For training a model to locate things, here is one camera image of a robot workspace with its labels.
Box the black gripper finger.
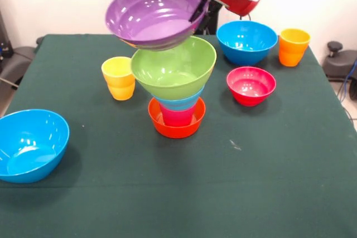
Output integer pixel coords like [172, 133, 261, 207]
[189, 0, 209, 23]
[198, 5, 214, 35]

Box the large purple bowl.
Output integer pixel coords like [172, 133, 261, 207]
[105, 0, 210, 52]

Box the large green bowl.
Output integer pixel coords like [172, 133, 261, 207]
[130, 36, 218, 100]

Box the crimson small bowl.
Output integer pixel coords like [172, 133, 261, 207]
[226, 66, 277, 107]

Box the small blue bowl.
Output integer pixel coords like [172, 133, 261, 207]
[152, 83, 206, 111]

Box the crimson cup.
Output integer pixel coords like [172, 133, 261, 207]
[159, 103, 197, 127]

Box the yellow cup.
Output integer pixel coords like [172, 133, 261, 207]
[101, 56, 136, 101]

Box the orange bowl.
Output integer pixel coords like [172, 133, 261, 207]
[147, 97, 206, 139]

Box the large blue bowl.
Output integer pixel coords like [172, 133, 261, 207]
[216, 20, 278, 66]
[0, 109, 70, 184]

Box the orange cup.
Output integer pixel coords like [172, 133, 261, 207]
[278, 28, 311, 67]

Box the black stand base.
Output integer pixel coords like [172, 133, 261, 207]
[322, 41, 357, 82]

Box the dark green tablecloth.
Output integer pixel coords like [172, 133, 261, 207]
[0, 33, 357, 238]

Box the grey stand base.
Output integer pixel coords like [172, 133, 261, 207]
[0, 46, 36, 88]

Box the black equipment box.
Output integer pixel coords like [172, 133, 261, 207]
[0, 9, 14, 67]

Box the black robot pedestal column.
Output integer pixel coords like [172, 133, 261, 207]
[128, 0, 225, 36]

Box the blue cable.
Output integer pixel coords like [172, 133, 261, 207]
[337, 59, 357, 102]

